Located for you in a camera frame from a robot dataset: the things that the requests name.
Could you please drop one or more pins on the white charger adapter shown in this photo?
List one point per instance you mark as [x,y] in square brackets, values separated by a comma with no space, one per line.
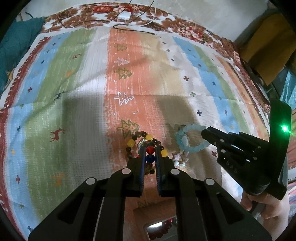
[125,15]

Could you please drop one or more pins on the right human hand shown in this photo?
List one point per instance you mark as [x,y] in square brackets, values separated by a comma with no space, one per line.
[276,212]

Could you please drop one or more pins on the striped colourful cloth mat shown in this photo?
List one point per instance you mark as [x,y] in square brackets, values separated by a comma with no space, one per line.
[115,92]

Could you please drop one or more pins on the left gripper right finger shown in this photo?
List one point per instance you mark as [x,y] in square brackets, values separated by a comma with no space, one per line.
[204,210]

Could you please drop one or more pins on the floral brown bed sheet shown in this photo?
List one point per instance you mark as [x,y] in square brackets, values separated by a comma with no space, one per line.
[185,25]

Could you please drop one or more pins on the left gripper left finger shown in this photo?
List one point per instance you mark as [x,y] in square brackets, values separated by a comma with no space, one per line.
[95,210]

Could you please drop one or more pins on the silver metal tin box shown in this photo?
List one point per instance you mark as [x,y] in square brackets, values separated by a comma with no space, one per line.
[155,222]

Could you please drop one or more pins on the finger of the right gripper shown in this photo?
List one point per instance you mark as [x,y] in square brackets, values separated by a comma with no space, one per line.
[217,136]

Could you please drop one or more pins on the teal quilted blanket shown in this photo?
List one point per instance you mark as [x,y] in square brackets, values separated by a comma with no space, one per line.
[15,43]

